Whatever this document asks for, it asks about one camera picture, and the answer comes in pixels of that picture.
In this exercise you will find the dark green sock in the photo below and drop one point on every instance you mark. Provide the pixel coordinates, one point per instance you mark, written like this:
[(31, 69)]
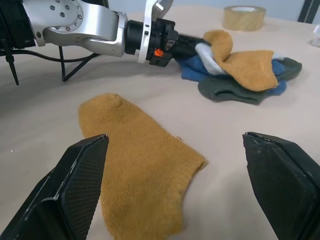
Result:
[(225, 90)]

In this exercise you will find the black toothed bar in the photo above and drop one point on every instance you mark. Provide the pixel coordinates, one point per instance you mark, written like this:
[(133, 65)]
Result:
[(307, 11)]

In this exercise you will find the flat mustard yellow sock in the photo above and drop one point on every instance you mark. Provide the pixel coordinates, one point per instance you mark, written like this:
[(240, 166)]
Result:
[(140, 160)]

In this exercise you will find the brown packing tape roll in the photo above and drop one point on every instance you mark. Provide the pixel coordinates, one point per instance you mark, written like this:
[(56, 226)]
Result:
[(243, 20)]

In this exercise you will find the crumpled mustard yellow sock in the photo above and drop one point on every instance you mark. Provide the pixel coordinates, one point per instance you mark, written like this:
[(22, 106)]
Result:
[(250, 67)]

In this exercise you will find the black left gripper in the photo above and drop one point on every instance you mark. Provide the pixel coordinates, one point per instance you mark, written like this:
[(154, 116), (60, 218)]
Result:
[(162, 32)]

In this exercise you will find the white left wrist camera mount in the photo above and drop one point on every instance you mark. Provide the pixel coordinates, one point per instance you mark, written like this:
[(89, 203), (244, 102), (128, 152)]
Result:
[(148, 15)]

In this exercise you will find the light grey sock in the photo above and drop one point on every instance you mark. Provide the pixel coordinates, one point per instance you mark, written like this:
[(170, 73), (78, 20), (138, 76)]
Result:
[(210, 58)]

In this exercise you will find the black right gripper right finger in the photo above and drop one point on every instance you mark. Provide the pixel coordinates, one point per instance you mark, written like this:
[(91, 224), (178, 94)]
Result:
[(282, 180)]

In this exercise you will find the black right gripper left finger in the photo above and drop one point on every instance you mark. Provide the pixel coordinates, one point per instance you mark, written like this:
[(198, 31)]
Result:
[(75, 180)]

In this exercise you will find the blue sock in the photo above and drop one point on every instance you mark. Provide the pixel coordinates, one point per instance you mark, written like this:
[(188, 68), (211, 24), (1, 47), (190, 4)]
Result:
[(195, 71)]

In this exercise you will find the black ribbed block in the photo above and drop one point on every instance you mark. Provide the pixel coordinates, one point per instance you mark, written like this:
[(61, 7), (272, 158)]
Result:
[(12, 22)]

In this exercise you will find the small white object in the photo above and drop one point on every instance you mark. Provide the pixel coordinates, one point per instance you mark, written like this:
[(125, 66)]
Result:
[(317, 37)]

